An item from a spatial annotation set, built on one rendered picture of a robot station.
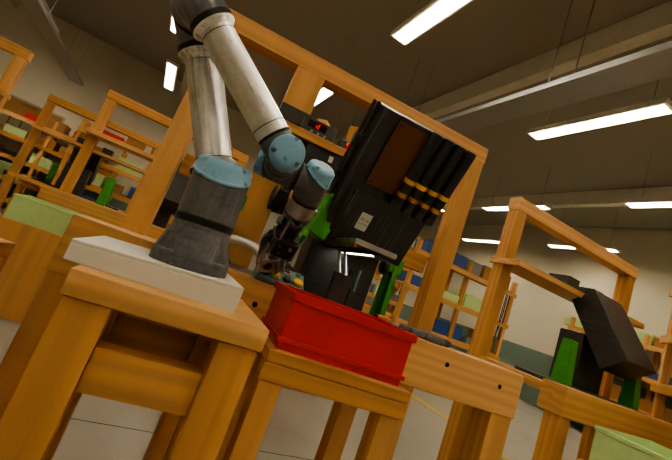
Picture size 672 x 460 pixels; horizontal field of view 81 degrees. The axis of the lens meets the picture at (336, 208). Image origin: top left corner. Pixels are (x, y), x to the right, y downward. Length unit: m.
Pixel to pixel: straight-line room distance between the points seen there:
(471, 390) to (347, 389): 0.69
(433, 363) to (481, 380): 0.20
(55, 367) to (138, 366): 0.11
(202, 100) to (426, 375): 1.05
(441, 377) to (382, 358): 0.51
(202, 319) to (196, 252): 0.14
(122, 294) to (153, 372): 0.14
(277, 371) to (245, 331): 0.17
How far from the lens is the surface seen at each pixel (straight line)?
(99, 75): 11.93
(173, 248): 0.78
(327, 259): 1.62
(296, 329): 0.87
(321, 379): 0.88
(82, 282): 0.70
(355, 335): 0.91
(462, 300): 7.29
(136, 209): 1.77
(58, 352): 0.73
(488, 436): 1.62
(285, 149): 0.82
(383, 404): 0.95
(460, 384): 1.49
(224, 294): 0.75
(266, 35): 1.99
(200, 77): 1.02
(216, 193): 0.79
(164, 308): 0.69
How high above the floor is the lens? 0.96
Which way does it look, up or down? 11 degrees up
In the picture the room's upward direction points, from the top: 21 degrees clockwise
